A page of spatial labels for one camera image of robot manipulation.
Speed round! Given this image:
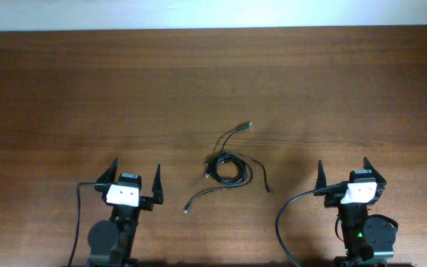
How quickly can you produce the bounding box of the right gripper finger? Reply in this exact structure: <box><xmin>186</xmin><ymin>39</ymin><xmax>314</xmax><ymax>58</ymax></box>
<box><xmin>363</xmin><ymin>157</ymin><xmax>387</xmax><ymax>185</ymax></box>
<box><xmin>314</xmin><ymin>160</ymin><xmax>327</xmax><ymax>191</ymax></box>

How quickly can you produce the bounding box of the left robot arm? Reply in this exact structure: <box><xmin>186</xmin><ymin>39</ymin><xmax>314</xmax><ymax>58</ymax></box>
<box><xmin>87</xmin><ymin>159</ymin><xmax>164</xmax><ymax>267</ymax></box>

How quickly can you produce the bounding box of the thin black usb cable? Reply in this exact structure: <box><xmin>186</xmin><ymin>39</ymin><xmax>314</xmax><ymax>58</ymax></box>
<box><xmin>182</xmin><ymin>151</ymin><xmax>272</xmax><ymax>214</ymax></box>

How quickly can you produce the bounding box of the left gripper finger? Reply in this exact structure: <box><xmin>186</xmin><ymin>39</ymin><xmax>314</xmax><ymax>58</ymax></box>
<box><xmin>152</xmin><ymin>165</ymin><xmax>164</xmax><ymax>205</ymax></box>
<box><xmin>96</xmin><ymin>158</ymin><xmax>119</xmax><ymax>184</ymax></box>

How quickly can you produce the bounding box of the thick black usb cable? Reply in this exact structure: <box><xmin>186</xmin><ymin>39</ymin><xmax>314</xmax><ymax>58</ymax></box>
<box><xmin>202</xmin><ymin>121</ymin><xmax>254</xmax><ymax>186</ymax></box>

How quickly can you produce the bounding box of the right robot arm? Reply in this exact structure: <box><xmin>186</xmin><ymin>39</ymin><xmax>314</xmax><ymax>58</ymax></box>
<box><xmin>314</xmin><ymin>158</ymin><xmax>399</xmax><ymax>266</ymax></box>

